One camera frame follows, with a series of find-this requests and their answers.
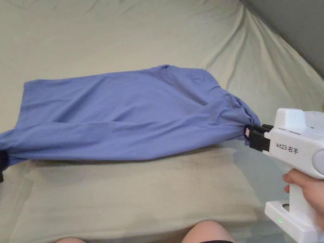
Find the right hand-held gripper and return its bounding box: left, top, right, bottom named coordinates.
left=244, top=108, right=324, bottom=243

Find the bed with pale green sheet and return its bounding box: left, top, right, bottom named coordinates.
left=0, top=0, right=324, bottom=243

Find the blue shirt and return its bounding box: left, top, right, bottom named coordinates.
left=0, top=64, right=262, bottom=163

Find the person's right hand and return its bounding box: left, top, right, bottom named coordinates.
left=282, top=168, right=324, bottom=220

